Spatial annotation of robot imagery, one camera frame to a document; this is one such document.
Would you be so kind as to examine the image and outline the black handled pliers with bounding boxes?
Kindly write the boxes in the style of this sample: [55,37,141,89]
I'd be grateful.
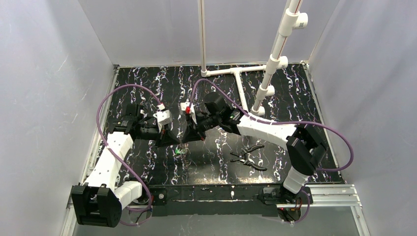
[230,145,268,172]

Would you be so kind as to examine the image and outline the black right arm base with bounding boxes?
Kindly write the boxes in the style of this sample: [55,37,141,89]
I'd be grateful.
[256,186,314,224]

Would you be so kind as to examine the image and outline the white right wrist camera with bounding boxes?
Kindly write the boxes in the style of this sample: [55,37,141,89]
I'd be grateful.
[179,102,197,124]

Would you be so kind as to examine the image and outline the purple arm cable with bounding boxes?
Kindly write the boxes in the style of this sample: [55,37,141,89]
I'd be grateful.
[96,84,165,227]
[191,78,355,224]

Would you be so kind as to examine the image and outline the white PVC pipe frame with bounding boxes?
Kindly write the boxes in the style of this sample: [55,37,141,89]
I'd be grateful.
[198,0,309,116]

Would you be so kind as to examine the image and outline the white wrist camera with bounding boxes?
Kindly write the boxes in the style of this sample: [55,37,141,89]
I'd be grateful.
[153,103,173,132]
[179,102,197,124]

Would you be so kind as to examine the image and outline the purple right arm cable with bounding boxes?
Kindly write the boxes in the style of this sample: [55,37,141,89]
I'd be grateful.
[191,78,355,224]

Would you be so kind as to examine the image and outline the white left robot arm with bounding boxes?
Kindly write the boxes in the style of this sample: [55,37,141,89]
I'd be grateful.
[71,104,179,228]

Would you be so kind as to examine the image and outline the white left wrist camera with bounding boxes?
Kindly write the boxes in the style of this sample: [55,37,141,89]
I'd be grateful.
[153,103,173,132]

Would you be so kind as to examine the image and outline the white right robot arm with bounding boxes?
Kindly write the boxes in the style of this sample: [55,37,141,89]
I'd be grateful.
[180,92,328,194]

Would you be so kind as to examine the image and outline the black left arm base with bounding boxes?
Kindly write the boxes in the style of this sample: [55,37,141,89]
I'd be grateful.
[129,187,168,206]

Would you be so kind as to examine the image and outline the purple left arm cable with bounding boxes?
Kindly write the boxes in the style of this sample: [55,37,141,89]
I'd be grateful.
[96,84,165,227]

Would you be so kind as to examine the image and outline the aluminium front rail frame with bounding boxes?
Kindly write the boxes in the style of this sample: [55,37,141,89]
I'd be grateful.
[61,184,370,236]

